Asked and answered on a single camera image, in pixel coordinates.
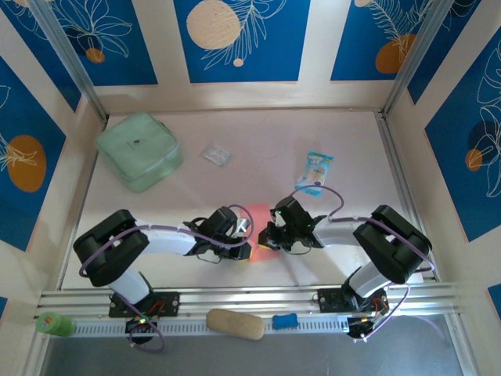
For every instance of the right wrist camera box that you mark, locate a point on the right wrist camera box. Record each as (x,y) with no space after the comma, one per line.
(278,221)

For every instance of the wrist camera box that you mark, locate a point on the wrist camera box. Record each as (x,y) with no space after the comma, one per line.
(278,221)
(242,226)

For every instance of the blue snack packet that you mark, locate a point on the blue snack packet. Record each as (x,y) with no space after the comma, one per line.
(317,168)

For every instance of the aluminium side rail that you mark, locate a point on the aluminium side rail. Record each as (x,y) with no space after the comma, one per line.
(387,137)

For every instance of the aluminium frame post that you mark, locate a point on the aluminium frame post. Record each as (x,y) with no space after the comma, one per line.
(415,51)
(66,51)

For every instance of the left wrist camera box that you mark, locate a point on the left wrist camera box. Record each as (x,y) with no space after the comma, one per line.
(242,226)

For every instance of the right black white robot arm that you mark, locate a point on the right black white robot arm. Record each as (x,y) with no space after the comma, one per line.
(391,243)

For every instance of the blue bone-shaped sponge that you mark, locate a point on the blue bone-shaped sponge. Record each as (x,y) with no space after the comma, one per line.
(284,322)

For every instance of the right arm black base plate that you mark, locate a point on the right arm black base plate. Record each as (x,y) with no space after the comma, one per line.
(329,299)

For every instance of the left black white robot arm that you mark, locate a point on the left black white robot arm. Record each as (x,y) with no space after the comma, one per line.
(109,246)

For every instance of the mint green zip pouch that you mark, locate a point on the mint green zip pouch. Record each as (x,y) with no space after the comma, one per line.
(133,145)

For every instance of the black controller board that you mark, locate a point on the black controller board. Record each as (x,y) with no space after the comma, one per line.
(137,327)
(358,327)

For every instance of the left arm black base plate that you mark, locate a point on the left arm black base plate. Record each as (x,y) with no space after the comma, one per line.
(172,303)

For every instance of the aluminium mounting rail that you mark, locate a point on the aluminium mounting rail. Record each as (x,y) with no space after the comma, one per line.
(250,297)

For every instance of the green bottle with orange cap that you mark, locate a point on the green bottle with orange cap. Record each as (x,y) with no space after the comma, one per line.
(55,324)

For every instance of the pink square paper sheet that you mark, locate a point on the pink square paper sheet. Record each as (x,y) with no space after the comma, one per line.
(258,211)

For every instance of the small clear plastic packet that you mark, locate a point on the small clear plastic packet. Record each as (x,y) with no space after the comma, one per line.
(217,155)

